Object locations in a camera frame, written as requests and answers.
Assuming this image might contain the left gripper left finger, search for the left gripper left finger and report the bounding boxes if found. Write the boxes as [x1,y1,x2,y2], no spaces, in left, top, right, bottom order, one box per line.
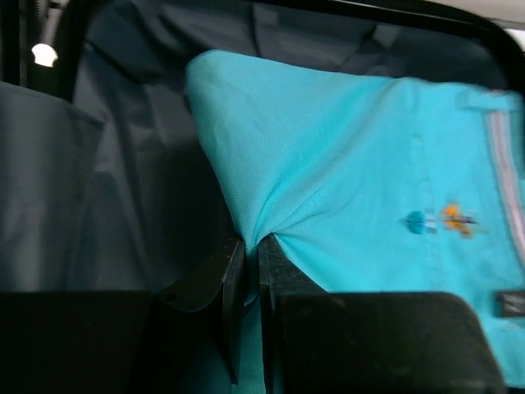
[151,237,244,385]

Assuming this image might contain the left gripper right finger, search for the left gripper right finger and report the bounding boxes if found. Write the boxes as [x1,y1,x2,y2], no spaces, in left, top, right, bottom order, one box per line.
[258,234,326,393]

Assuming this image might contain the pink hard-shell suitcase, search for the pink hard-shell suitcase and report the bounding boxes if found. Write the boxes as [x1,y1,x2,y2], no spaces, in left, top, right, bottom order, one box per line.
[1,1,524,292]

